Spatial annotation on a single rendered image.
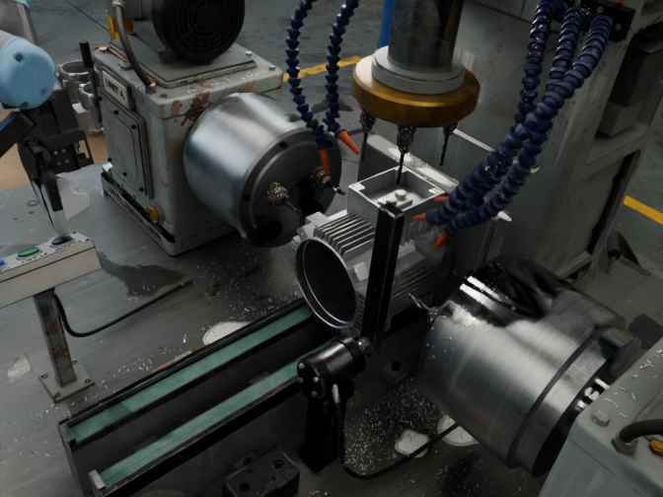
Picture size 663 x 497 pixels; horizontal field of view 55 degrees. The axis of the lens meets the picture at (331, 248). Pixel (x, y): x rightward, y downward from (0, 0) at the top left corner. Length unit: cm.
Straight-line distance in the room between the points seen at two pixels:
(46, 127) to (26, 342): 45
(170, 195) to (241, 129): 25
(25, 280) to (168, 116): 41
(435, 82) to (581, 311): 35
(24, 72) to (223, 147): 44
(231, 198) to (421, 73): 42
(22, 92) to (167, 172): 53
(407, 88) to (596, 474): 51
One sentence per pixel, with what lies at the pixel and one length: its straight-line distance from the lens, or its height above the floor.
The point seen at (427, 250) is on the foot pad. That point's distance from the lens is 103.
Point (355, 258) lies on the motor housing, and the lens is 97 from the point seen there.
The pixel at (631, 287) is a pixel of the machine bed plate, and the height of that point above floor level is 80.
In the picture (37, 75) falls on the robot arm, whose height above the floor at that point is 137.
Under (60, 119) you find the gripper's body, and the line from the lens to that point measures 102.
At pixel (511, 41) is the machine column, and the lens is 107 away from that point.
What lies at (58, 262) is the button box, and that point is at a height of 106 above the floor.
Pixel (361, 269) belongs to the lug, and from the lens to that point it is 95.
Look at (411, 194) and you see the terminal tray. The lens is 108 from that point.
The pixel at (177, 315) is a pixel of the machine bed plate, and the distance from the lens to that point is 129.
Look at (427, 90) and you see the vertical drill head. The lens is 88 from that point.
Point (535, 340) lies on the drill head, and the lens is 82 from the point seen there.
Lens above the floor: 169
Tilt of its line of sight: 38 degrees down
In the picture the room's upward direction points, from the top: 6 degrees clockwise
